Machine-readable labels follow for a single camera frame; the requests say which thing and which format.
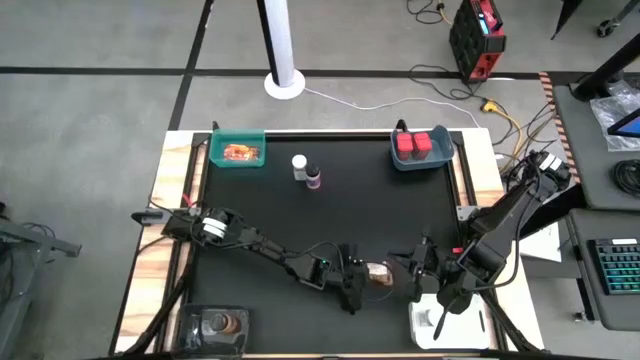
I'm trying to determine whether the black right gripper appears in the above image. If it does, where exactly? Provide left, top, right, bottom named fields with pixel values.
left=388, top=232, right=459, bottom=342

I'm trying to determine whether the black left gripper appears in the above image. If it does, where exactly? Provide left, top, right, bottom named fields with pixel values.
left=329, top=244, right=374, bottom=315

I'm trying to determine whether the brown spice packet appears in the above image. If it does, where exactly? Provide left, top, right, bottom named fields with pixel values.
left=367, top=262, right=395, bottom=287

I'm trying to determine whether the white-cap spice jar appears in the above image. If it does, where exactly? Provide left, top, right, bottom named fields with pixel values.
left=413, top=308, right=437, bottom=329
left=291, top=153, right=309, bottom=182

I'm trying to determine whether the black-cap purple-label spice jar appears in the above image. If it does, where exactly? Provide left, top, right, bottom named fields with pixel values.
left=305, top=163, right=322, bottom=191

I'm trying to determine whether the orange spice jar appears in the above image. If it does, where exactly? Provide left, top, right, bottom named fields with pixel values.
left=212, top=312, right=243, bottom=336

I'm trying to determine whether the clear plastic bin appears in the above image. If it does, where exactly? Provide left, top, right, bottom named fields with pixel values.
left=172, top=304, right=251, bottom=354

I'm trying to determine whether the orange spice packet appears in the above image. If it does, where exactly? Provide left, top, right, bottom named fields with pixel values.
left=223, top=143, right=261, bottom=162

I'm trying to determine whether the white plastic bin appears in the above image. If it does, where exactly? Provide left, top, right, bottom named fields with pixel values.
left=408, top=292, right=492, bottom=351

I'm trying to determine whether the white paper sheet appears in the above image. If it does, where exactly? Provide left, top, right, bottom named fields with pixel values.
left=519, top=222, right=564, bottom=264

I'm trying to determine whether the blue-grey plastic bin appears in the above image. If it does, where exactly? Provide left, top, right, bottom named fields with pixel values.
left=390, top=124, right=455, bottom=172

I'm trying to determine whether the teal plastic bin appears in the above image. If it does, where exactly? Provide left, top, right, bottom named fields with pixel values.
left=208, top=128, right=267, bottom=169

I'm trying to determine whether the grey desk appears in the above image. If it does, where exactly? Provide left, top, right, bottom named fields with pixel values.
left=567, top=207, right=640, bottom=332
left=552, top=74, right=640, bottom=211

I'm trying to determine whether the black backlit keyboard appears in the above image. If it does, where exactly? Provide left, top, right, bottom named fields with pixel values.
left=588, top=238, right=640, bottom=296

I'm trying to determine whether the striped desk edge tape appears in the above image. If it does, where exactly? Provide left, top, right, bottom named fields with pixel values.
left=538, top=71, right=582, bottom=185

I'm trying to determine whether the red black power station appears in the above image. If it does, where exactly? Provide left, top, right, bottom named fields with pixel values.
left=448, top=0, right=508, bottom=84

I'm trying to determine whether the clear plastic bag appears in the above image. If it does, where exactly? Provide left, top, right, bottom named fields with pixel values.
left=589, top=79, right=640, bottom=154

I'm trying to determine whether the white tower fan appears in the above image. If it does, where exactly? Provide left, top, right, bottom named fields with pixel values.
left=255, top=0, right=307, bottom=100

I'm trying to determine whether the tablet screen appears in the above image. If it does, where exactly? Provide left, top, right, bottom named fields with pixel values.
left=607, top=107, right=640, bottom=139

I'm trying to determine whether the black chair base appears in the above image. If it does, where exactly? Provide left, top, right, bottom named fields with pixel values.
left=549, top=0, right=640, bottom=41

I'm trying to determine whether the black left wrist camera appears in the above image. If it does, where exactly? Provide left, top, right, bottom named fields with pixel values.
left=306, top=253, right=335, bottom=290

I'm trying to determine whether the black cable bundle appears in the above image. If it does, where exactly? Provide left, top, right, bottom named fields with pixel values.
left=492, top=99, right=559, bottom=184

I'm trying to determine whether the white fan cable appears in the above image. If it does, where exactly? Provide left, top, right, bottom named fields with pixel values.
left=303, top=87, right=481, bottom=129

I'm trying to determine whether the yellow extension cable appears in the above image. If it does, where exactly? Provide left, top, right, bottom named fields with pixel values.
left=480, top=99, right=524, bottom=169

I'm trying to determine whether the black floor cable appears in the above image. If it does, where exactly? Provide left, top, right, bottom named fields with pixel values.
left=407, top=63, right=489, bottom=101
left=405, top=0, right=451, bottom=25

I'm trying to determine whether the coiled black cable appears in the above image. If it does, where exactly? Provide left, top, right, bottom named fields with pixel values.
left=612, top=158, right=640, bottom=199

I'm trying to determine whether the grey metal table frame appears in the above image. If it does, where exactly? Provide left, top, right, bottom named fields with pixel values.
left=0, top=199, right=84, bottom=360

